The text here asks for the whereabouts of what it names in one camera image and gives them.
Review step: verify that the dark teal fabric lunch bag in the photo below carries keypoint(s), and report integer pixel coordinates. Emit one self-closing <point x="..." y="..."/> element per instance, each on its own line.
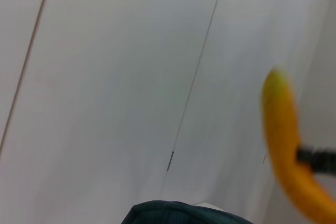
<point x="170" y="213"/>

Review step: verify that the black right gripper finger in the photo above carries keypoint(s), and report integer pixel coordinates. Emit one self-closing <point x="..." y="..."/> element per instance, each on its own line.
<point x="317" y="158"/>

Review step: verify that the yellow banana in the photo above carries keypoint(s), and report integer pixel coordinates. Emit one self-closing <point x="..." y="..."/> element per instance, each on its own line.
<point x="281" y="119"/>

